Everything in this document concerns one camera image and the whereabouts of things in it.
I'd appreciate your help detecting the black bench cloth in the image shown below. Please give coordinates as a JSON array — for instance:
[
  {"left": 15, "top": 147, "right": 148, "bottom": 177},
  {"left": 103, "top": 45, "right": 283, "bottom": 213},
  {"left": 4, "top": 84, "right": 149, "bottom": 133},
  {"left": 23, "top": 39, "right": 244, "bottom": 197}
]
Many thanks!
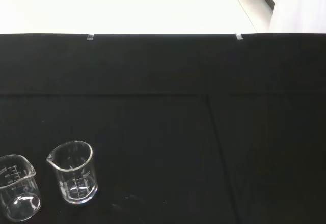
[{"left": 0, "top": 32, "right": 326, "bottom": 224}]

